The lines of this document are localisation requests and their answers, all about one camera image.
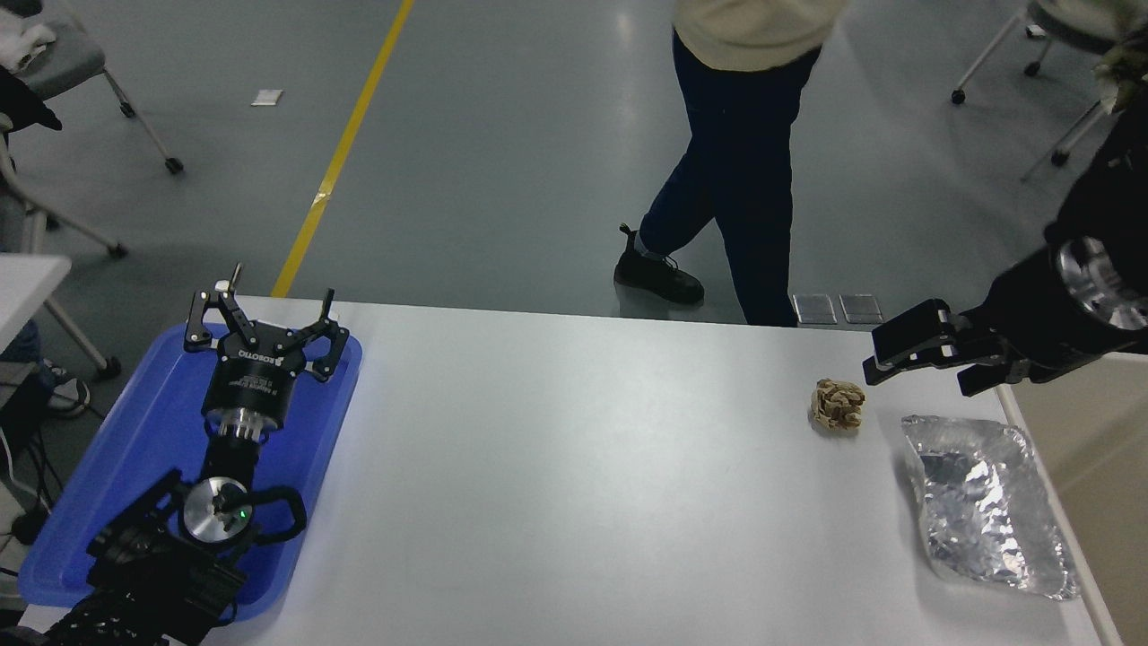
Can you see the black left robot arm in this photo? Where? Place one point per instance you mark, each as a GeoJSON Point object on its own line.
{"type": "Point", "coordinates": [152, 561]}

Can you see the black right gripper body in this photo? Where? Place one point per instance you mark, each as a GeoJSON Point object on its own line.
{"type": "Point", "coordinates": [1040, 314]}

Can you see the pale green cloth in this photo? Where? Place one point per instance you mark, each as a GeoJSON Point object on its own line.
{"type": "Point", "coordinates": [1126, 63]}

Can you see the grey wheeled chair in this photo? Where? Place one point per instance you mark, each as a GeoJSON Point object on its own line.
{"type": "Point", "coordinates": [72, 54]}
{"type": "Point", "coordinates": [1067, 18]}

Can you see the small white table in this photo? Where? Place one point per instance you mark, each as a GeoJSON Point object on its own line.
{"type": "Point", "coordinates": [27, 287]}

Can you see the crumpled silver foil tray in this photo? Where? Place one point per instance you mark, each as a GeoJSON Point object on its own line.
{"type": "Point", "coordinates": [987, 511]}

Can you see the crumpled tan paper ball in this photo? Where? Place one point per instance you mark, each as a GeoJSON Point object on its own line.
{"type": "Point", "coordinates": [839, 405]}

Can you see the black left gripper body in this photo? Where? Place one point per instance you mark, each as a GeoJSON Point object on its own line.
{"type": "Point", "coordinates": [251, 381]}

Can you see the metal floor plate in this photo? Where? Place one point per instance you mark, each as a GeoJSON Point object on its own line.
{"type": "Point", "coordinates": [862, 308]}
{"type": "Point", "coordinates": [815, 309]}

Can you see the white cloth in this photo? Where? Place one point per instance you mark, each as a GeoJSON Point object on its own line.
{"type": "Point", "coordinates": [25, 40]}

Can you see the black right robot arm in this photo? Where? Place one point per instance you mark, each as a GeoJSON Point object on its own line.
{"type": "Point", "coordinates": [1112, 197]}

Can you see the person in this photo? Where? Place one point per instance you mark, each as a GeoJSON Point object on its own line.
{"type": "Point", "coordinates": [67, 393]}
{"type": "Point", "coordinates": [744, 161]}

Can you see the blue plastic tray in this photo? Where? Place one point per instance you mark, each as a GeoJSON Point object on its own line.
{"type": "Point", "coordinates": [134, 449]}

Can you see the black garment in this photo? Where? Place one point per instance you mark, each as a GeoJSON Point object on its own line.
{"type": "Point", "coordinates": [22, 99]}

